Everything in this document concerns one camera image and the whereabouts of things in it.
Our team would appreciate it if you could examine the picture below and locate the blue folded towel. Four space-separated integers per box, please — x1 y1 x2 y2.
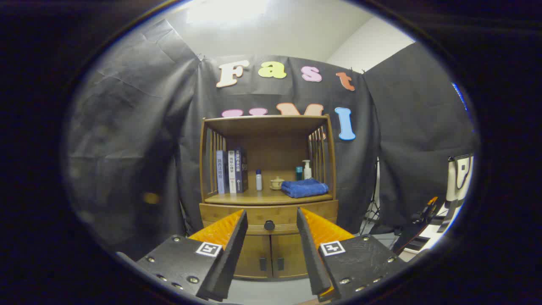
281 178 329 199

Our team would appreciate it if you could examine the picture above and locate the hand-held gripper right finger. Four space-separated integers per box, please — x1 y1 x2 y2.
296 207 409 303

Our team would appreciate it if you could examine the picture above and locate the wooden cabinet door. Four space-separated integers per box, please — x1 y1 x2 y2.
234 234 271 280
271 233 309 279

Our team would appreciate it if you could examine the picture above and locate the wooden countertop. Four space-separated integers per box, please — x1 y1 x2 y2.
205 189 334 206

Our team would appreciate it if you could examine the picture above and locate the orange and black gripper tool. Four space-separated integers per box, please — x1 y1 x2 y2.
413 196 439 224

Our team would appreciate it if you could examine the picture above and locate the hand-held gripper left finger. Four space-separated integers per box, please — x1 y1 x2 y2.
135 209 249 302

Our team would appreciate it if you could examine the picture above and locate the white book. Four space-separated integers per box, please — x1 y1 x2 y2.
228 150 237 194

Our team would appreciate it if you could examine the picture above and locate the white tote bag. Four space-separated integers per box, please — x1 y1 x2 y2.
445 155 474 203

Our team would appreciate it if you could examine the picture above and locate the wooden cabinet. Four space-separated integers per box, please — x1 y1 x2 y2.
199 114 339 281

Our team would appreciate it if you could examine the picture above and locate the wooden drawer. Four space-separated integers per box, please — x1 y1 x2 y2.
199 200 339 236

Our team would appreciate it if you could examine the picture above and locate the dark blue book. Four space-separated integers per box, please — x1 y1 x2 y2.
235 147 249 194

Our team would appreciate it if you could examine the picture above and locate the pale blue book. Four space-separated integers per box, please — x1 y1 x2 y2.
216 150 229 194

